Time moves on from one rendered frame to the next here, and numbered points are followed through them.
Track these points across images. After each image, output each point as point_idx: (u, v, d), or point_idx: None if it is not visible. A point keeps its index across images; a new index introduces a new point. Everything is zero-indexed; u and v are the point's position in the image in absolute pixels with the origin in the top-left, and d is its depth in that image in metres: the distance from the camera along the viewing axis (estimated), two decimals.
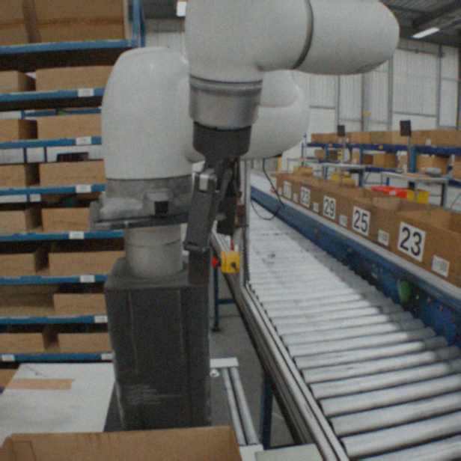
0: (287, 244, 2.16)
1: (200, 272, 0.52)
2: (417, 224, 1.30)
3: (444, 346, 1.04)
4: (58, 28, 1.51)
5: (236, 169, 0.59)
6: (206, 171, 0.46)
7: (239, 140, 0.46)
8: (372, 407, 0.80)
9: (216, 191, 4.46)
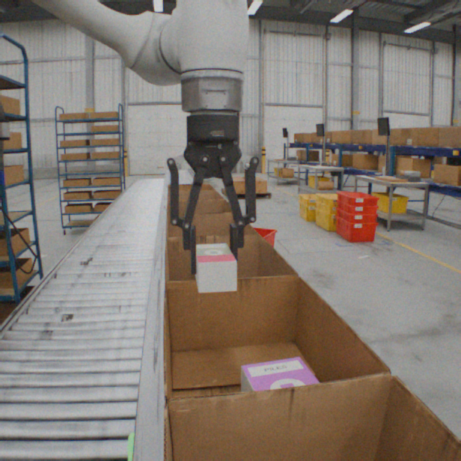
0: (114, 295, 1.50)
1: (190, 256, 0.58)
2: None
3: None
4: None
5: (247, 188, 0.57)
6: (176, 156, 0.55)
7: (197, 123, 0.52)
8: None
9: (135, 203, 3.80)
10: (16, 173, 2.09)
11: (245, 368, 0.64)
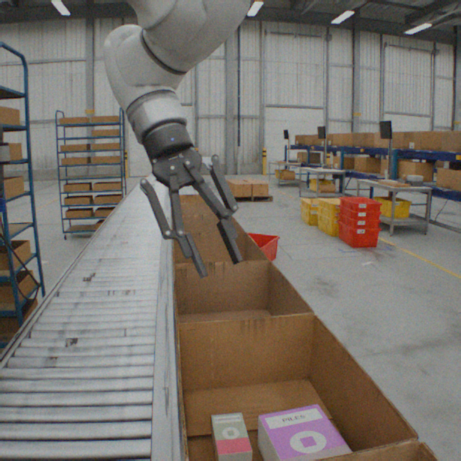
0: (118, 316, 1.46)
1: (233, 247, 0.60)
2: None
3: None
4: None
5: None
6: (208, 157, 0.62)
7: None
8: None
9: (137, 211, 3.76)
10: (16, 185, 2.05)
11: (262, 418, 0.60)
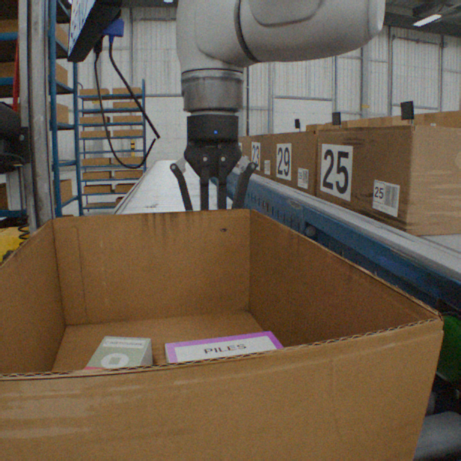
0: None
1: None
2: (19, 264, 0.36)
3: None
4: None
5: None
6: (247, 159, 0.56)
7: None
8: None
9: None
10: (62, 113, 1.84)
11: (169, 347, 0.36)
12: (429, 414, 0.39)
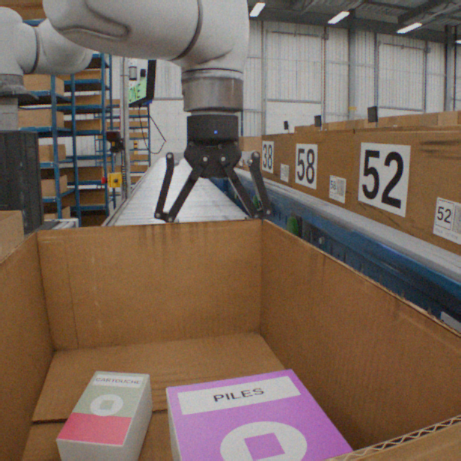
0: None
1: None
2: None
3: None
4: None
5: None
6: (248, 151, 0.56)
7: None
8: None
9: None
10: None
11: (171, 393, 0.29)
12: None
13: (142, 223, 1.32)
